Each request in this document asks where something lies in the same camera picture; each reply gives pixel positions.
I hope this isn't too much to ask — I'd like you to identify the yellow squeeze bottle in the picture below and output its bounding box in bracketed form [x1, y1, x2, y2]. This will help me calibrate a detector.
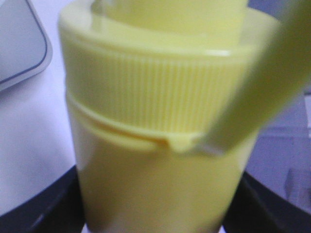
[58, 0, 311, 233]

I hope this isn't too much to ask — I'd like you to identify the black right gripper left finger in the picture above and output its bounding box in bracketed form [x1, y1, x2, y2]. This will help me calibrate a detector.
[0, 166, 85, 233]

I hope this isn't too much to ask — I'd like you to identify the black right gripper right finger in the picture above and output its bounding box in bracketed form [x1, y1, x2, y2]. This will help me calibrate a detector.
[223, 172, 311, 233]

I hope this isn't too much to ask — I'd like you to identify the silver electronic kitchen scale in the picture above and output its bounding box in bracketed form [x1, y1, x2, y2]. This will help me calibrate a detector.
[0, 0, 52, 91]

